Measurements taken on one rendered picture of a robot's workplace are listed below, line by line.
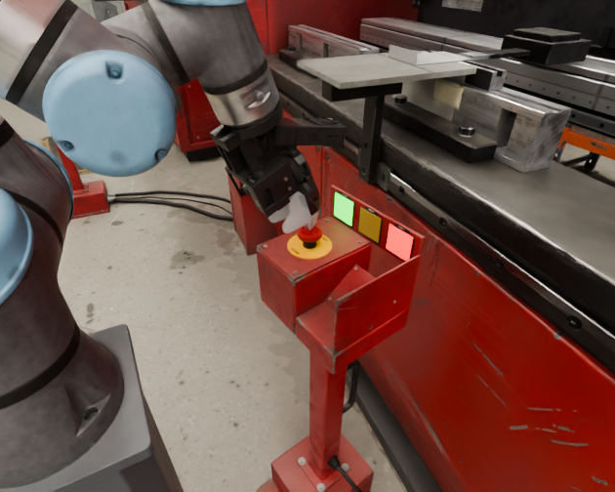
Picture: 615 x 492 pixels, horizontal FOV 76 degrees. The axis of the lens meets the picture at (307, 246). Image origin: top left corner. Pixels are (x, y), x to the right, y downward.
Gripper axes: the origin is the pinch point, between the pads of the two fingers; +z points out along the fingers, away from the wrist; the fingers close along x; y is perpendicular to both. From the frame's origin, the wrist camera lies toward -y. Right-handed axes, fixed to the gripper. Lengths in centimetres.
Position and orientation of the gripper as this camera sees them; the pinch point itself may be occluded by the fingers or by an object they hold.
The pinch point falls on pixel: (310, 220)
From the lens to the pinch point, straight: 60.5
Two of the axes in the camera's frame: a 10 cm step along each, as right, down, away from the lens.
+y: -7.5, 6.1, -2.6
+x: 6.1, 4.7, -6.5
